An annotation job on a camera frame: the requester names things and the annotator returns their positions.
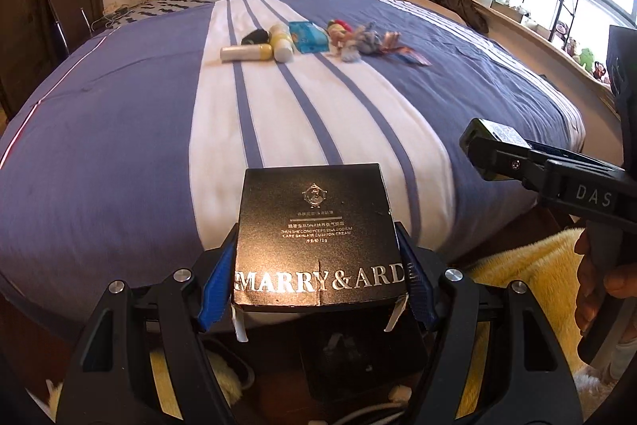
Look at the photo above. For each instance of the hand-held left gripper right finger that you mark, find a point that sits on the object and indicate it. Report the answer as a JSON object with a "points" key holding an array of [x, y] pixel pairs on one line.
{"points": [[420, 285]]}

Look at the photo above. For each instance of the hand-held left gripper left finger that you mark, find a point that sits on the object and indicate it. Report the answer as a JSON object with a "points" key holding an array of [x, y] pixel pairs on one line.
{"points": [[219, 285]]}

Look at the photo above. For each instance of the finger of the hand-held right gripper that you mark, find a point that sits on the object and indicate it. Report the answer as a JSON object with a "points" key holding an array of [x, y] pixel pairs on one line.
{"points": [[507, 133], [497, 161]]}

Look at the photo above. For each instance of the black cosmetic box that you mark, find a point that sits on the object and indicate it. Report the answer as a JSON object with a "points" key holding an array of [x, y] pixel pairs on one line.
{"points": [[313, 231]]}

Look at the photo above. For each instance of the small cloth doll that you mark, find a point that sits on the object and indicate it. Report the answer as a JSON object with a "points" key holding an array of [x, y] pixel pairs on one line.
{"points": [[342, 39]]}

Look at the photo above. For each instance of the blue tissue pack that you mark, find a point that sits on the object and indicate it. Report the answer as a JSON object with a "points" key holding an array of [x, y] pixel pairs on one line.
{"points": [[308, 37]]}

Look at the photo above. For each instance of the person's right hand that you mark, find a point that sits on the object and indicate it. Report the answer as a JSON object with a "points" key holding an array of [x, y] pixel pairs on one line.
{"points": [[622, 288]]}

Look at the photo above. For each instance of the green frog toy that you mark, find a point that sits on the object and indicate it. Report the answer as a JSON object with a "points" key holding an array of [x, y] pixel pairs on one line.
{"points": [[586, 56]]}

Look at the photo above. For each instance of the brown plush toy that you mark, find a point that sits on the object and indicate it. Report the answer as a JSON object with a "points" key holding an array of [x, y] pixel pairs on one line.
{"points": [[599, 70]]}

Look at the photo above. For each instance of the colourful foil wrapper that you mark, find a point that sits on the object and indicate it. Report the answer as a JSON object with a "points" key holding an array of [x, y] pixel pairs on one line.
{"points": [[413, 56]]}

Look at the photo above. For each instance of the grey plush toy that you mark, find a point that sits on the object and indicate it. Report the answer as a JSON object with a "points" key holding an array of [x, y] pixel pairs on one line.
{"points": [[369, 39]]}

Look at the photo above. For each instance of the white bottle with yellow cap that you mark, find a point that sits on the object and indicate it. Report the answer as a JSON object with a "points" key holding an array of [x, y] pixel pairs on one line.
{"points": [[282, 44], [246, 53]]}

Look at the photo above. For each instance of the small black pouch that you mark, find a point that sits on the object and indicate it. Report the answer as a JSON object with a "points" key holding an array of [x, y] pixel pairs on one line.
{"points": [[256, 37]]}

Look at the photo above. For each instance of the grey patterned bed sheet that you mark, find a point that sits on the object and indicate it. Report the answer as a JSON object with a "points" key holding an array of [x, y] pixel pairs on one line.
{"points": [[164, 4]]}

